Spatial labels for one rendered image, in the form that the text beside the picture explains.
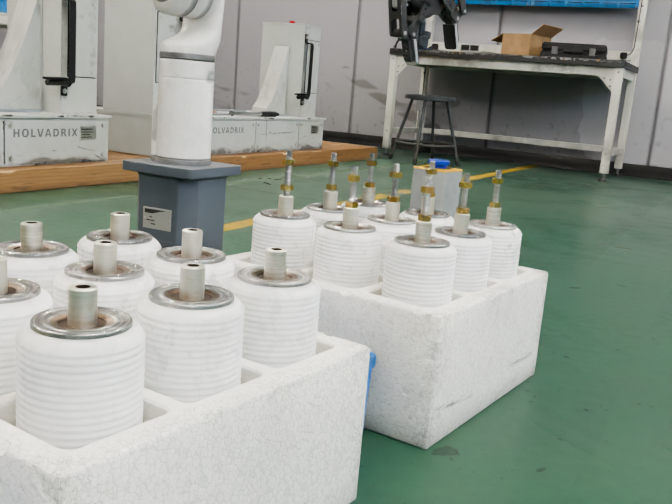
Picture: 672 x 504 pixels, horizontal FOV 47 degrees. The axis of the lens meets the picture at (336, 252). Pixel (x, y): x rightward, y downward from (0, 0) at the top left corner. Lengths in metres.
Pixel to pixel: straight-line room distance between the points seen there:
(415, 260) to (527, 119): 5.19
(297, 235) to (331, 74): 5.68
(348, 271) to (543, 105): 5.13
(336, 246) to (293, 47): 3.69
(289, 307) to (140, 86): 2.96
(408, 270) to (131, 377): 0.50
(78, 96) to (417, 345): 2.49
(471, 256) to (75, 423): 0.67
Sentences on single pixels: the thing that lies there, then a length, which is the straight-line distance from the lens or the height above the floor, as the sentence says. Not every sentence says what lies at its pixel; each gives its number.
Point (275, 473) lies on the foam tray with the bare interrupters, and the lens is 0.75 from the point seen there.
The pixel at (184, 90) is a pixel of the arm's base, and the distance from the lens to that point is 1.32.
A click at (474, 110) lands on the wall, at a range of 6.29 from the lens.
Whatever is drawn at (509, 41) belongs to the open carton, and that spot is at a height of 0.87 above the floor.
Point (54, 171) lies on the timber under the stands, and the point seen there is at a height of 0.07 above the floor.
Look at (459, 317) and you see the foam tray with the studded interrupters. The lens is 1.03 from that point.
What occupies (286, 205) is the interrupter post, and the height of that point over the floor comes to 0.27.
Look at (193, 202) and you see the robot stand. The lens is 1.31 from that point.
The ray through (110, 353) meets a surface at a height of 0.24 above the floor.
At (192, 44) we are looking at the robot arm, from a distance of 1.32.
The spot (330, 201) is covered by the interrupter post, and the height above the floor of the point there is 0.27.
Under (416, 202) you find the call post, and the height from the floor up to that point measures 0.25.
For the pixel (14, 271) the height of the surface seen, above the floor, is 0.24.
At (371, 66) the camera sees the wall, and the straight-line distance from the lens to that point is 6.64.
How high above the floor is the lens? 0.44
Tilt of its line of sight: 12 degrees down
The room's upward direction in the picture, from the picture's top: 5 degrees clockwise
